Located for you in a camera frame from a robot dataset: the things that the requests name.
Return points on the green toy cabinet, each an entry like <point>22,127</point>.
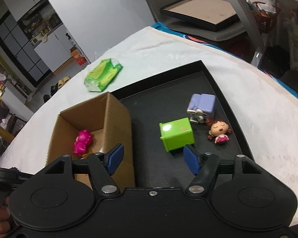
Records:
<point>176,134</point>

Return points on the brown cardboard box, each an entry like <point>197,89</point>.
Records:
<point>109,122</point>

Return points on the white kitchen cabinet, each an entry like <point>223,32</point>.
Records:
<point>56,50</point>

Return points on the purple toy armchair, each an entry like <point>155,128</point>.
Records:
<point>201,107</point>

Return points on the orange box on floor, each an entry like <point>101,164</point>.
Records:
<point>79,58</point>

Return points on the black framed board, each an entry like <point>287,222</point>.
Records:
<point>211,15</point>

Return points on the green tissue pack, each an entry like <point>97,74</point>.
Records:
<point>102,75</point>

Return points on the pink hooded doll figurine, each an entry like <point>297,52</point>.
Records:
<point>82,142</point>

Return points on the black slippers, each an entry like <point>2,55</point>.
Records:
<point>53,90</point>

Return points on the black shallow tray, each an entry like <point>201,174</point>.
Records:
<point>163,98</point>

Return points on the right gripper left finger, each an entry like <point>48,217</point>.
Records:
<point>113,158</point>

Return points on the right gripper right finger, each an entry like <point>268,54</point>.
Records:
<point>193,159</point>

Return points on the yellow slippers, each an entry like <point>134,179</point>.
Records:
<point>63,81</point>

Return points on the brown-haired girl figurine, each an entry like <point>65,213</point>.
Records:
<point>219,131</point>

